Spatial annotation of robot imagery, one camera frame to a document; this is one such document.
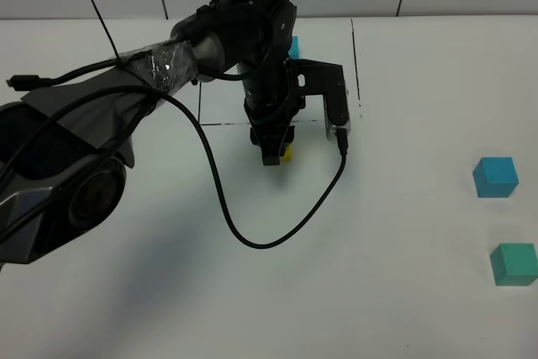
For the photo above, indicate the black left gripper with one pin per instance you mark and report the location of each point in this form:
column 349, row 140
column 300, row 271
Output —
column 268, row 110

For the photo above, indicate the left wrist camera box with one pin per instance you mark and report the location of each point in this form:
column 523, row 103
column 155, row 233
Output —
column 308, row 78

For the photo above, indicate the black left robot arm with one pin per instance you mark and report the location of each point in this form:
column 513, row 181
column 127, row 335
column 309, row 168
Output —
column 66, row 145

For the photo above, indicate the template blue cube block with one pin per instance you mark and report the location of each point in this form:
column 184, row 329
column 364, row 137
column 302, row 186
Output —
column 294, row 48

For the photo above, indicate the yellow cube block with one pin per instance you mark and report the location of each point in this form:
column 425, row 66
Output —
column 287, row 156

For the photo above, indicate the green cube block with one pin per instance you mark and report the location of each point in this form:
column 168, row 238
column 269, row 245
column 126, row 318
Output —
column 514, row 264

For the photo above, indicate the black zip tie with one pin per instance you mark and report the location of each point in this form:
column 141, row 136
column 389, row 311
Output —
column 110, row 35

